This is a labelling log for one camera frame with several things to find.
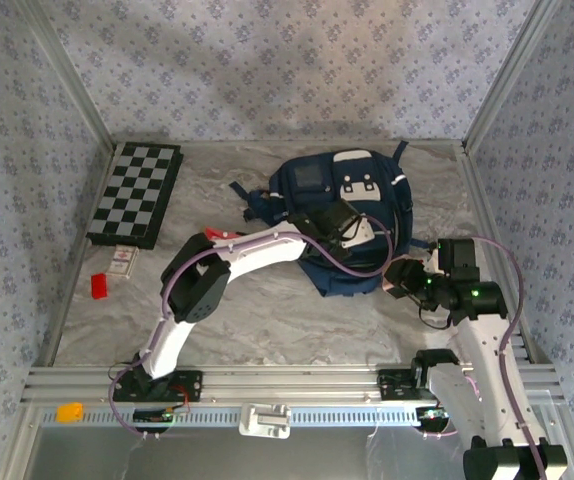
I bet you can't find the white red card box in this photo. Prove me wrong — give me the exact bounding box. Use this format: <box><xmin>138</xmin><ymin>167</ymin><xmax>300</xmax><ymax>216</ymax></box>
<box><xmin>109</xmin><ymin>244</ymin><xmax>141</xmax><ymax>278</ymax></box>

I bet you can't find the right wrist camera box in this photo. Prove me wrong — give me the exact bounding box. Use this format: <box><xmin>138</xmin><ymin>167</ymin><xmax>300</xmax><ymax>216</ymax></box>
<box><xmin>424</xmin><ymin>238</ymin><xmax>481</xmax><ymax>282</ymax></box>

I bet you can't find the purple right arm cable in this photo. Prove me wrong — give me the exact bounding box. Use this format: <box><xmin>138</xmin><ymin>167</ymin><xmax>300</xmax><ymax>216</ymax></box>
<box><xmin>419</xmin><ymin>237</ymin><xmax>548</xmax><ymax>480</ymax></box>

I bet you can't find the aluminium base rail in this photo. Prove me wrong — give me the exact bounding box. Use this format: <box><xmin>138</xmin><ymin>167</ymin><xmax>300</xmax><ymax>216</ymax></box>
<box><xmin>20</xmin><ymin>364</ymin><xmax>566</xmax><ymax>404</ymax></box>

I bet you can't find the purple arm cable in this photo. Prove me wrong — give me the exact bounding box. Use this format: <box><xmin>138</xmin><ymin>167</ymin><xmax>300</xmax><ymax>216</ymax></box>
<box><xmin>109</xmin><ymin>214</ymin><xmax>396</xmax><ymax>437</ymax></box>
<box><xmin>419</xmin><ymin>237</ymin><xmax>548</xmax><ymax>480</ymax></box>

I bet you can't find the black grey chessboard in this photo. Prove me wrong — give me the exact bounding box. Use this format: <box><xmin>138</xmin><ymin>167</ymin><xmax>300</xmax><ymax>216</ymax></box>
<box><xmin>85</xmin><ymin>141</ymin><xmax>185</xmax><ymax>251</ymax></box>

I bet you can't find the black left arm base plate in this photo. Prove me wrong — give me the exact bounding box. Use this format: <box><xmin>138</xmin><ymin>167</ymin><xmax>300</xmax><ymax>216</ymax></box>
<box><xmin>112</xmin><ymin>369</ymin><xmax>204</xmax><ymax>404</ymax></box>

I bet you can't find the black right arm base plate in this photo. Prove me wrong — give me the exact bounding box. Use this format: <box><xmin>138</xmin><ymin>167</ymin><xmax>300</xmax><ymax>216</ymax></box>
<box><xmin>376</xmin><ymin>368</ymin><xmax>438</xmax><ymax>401</ymax></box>

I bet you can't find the yellow plastic block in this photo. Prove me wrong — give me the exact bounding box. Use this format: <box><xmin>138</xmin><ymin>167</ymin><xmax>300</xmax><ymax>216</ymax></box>
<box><xmin>56</xmin><ymin>402</ymin><xmax>84</xmax><ymax>424</ymax></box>

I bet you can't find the slotted grey cable duct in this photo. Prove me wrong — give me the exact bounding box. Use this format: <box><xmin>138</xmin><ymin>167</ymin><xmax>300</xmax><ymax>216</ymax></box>
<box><xmin>31</xmin><ymin>405</ymin><xmax>553</xmax><ymax>429</ymax></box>

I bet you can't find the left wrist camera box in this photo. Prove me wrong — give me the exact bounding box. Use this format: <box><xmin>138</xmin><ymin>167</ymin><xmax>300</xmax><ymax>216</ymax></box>
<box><xmin>316</xmin><ymin>199</ymin><xmax>376</xmax><ymax>251</ymax></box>

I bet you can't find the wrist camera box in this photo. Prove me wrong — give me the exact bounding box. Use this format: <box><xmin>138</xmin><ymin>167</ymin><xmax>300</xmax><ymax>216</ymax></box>
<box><xmin>424</xmin><ymin>238</ymin><xmax>481</xmax><ymax>282</ymax></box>
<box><xmin>316</xmin><ymin>199</ymin><xmax>376</xmax><ymax>251</ymax></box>

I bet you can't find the small red block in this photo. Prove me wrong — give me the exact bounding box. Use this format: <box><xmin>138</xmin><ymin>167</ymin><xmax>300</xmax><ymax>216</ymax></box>
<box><xmin>90</xmin><ymin>272</ymin><xmax>111</xmax><ymax>301</ymax></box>

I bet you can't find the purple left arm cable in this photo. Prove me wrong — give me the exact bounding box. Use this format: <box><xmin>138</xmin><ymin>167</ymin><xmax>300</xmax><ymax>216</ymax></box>
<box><xmin>109</xmin><ymin>214</ymin><xmax>396</xmax><ymax>437</ymax></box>

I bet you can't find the aluminium corner post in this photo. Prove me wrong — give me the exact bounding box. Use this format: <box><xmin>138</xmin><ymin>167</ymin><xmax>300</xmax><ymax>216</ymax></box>
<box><xmin>466</xmin><ymin>0</ymin><xmax>566</xmax><ymax>144</ymax></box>
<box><xmin>16</xmin><ymin>0</ymin><xmax>116</xmax><ymax>156</ymax></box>

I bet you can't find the white plastic bracket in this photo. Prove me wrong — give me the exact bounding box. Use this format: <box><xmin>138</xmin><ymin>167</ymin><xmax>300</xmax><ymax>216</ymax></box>
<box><xmin>238</xmin><ymin>402</ymin><xmax>292</xmax><ymax>440</ymax></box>

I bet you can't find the navy blue backpack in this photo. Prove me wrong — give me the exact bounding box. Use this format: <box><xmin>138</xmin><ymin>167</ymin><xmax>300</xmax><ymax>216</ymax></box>
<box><xmin>229</xmin><ymin>141</ymin><xmax>431</xmax><ymax>299</ymax></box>

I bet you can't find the grey metal panel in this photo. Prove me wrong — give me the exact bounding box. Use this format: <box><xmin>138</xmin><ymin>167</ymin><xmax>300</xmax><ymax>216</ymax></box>
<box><xmin>31</xmin><ymin>424</ymin><xmax>568</xmax><ymax>480</ymax></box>

